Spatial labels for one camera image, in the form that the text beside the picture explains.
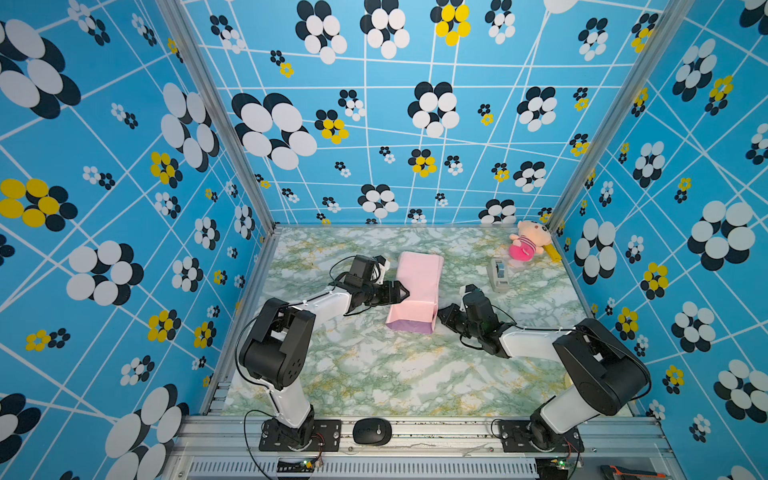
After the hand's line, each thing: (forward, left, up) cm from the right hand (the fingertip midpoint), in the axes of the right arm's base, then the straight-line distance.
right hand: (437, 312), depth 92 cm
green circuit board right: (-38, -27, -5) cm, 46 cm away
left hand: (+4, +11, +5) cm, 12 cm away
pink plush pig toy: (+29, -37, +3) cm, 47 cm away
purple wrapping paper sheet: (+13, +5, +3) cm, 14 cm away
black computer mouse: (-32, +19, -1) cm, 37 cm away
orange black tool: (-39, -37, -3) cm, 54 cm away
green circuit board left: (-39, +35, -4) cm, 53 cm away
